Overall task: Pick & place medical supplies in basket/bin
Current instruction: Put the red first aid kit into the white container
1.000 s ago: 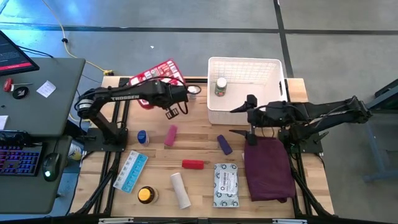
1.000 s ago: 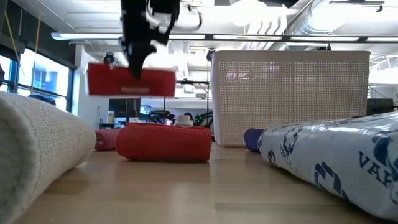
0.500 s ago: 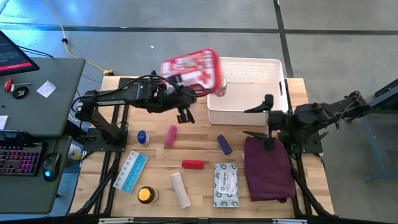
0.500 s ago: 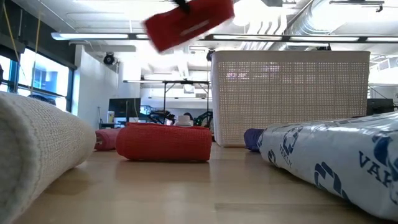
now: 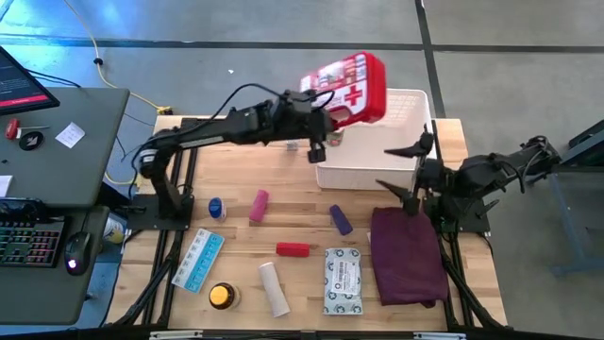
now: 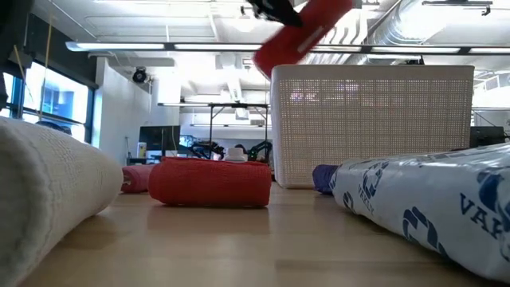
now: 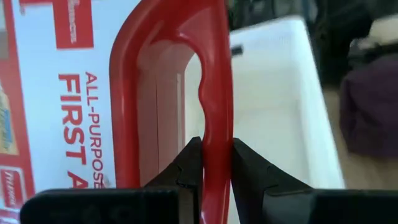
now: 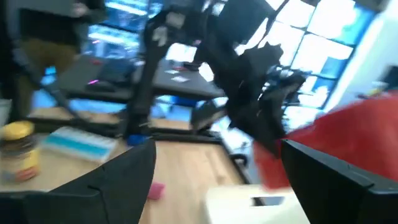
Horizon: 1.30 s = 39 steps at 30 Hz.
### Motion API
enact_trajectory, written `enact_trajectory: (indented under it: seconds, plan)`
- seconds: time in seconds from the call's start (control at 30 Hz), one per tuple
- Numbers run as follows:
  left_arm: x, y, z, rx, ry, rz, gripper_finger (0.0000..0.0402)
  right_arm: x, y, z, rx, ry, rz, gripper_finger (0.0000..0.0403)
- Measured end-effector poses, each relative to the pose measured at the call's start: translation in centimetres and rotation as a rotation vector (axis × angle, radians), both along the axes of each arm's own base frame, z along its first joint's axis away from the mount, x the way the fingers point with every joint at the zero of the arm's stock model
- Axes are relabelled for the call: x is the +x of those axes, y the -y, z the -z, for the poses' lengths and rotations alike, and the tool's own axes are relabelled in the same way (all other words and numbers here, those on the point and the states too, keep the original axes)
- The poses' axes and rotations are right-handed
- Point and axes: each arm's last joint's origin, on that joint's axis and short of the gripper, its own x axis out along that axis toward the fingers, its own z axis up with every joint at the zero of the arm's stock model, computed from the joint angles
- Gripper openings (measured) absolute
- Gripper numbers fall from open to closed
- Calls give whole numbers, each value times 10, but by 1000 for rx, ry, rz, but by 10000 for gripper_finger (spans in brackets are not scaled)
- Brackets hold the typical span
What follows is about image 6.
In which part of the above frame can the small white-capped pill bottle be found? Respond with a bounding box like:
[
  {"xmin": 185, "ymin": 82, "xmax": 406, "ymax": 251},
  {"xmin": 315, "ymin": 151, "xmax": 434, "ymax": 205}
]
[{"xmin": 223, "ymin": 147, "xmax": 249, "ymax": 163}]

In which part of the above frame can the round black wall device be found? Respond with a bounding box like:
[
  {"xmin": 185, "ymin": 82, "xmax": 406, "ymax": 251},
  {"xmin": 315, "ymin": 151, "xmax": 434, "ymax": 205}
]
[{"xmin": 131, "ymin": 66, "xmax": 148, "ymax": 85}]

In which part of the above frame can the purple bandage roll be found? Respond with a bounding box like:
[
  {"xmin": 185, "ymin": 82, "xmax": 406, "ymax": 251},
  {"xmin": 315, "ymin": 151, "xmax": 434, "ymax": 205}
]
[{"xmin": 312, "ymin": 163, "xmax": 340, "ymax": 195}]

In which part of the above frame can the white perforated plastic basket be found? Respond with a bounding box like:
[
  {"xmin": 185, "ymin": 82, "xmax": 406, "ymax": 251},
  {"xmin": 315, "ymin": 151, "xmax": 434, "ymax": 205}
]
[{"xmin": 270, "ymin": 64, "xmax": 476, "ymax": 190}]

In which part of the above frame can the pink bandage roll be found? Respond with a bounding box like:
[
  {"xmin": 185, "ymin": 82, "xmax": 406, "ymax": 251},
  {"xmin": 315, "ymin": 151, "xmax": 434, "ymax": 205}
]
[{"xmin": 120, "ymin": 163, "xmax": 155, "ymax": 195}]

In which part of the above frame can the red first aid kit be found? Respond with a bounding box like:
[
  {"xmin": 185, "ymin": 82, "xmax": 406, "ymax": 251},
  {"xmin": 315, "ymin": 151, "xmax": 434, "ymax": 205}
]
[{"xmin": 253, "ymin": 0, "xmax": 355, "ymax": 80}]

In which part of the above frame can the white blue-printed wipes pack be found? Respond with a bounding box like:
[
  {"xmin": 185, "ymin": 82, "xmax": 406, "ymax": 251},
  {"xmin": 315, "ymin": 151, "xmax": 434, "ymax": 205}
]
[{"xmin": 331, "ymin": 142, "xmax": 510, "ymax": 283}]

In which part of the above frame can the silver ventilation duct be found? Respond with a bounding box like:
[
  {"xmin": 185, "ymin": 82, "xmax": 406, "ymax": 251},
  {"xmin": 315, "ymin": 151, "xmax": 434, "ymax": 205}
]
[{"xmin": 368, "ymin": 0, "xmax": 443, "ymax": 45}]

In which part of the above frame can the red bandage roll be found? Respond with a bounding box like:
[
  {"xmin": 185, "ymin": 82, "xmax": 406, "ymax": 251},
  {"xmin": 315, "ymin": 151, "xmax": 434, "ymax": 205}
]
[{"xmin": 147, "ymin": 155, "xmax": 273, "ymax": 209}]

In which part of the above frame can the white bandage roll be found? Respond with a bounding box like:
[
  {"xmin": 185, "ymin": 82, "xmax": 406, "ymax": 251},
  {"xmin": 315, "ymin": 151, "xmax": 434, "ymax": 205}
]
[{"xmin": 0, "ymin": 116, "xmax": 124, "ymax": 287}]

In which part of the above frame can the background black box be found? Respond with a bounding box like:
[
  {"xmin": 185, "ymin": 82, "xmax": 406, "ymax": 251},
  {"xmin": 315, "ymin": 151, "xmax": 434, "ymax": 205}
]
[{"xmin": 469, "ymin": 125, "xmax": 506, "ymax": 149}]

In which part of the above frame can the background black monitor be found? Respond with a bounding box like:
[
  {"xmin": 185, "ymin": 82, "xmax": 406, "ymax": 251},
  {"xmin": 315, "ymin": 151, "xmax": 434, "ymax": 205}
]
[{"xmin": 138, "ymin": 125, "xmax": 182, "ymax": 152}]

